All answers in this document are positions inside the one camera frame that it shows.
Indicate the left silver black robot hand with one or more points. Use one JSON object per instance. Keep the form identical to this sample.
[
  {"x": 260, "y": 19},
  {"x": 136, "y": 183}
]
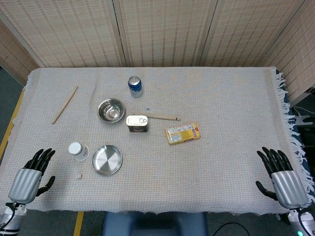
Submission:
[{"x": 24, "y": 184}]

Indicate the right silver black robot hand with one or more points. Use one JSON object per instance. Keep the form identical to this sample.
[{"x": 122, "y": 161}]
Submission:
[{"x": 289, "y": 188}]

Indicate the white paper cup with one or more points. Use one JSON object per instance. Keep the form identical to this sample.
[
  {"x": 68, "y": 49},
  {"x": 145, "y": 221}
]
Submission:
[{"x": 77, "y": 151}]

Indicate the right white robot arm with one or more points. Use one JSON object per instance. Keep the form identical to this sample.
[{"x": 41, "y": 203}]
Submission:
[{"x": 304, "y": 221}]

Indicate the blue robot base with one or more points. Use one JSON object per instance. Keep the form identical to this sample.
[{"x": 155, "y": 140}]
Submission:
[{"x": 153, "y": 225}]

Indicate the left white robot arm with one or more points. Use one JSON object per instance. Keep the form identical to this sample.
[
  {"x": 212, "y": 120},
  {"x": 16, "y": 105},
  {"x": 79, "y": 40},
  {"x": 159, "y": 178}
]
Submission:
[{"x": 9, "y": 218}]

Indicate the steel plate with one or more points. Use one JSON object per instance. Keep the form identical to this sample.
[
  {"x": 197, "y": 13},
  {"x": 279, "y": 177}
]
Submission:
[{"x": 107, "y": 160}]

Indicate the plain wooden stick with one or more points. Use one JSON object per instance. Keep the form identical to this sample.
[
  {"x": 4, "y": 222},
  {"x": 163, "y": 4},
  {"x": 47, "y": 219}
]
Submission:
[{"x": 64, "y": 105}]

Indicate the white waffle tablecloth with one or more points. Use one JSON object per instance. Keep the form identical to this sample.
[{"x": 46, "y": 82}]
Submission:
[{"x": 197, "y": 172}]

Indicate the steel bowl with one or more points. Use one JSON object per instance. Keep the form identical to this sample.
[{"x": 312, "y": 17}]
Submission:
[{"x": 110, "y": 111}]

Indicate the yellow snack box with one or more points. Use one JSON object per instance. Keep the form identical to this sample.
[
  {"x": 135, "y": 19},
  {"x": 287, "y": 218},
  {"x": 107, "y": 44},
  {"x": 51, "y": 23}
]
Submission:
[{"x": 183, "y": 134}]

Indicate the black luncheon meat tin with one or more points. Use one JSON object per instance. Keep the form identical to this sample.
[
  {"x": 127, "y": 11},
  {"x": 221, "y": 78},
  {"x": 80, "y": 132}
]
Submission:
[{"x": 137, "y": 123}]

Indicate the wooden stick with dark band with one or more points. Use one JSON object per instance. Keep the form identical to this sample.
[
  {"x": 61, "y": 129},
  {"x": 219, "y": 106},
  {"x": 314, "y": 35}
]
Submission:
[{"x": 163, "y": 117}]

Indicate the blue white drink can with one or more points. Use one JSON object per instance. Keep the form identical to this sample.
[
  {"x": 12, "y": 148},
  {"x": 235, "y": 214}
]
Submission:
[{"x": 135, "y": 88}]

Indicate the woven bamboo folding screen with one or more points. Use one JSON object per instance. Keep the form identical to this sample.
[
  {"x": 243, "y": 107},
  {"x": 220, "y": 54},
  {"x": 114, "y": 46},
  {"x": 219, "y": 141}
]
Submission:
[{"x": 167, "y": 32}]

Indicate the white plastic bracket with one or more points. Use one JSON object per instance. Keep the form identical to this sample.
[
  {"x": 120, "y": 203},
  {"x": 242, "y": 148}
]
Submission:
[{"x": 301, "y": 119}]

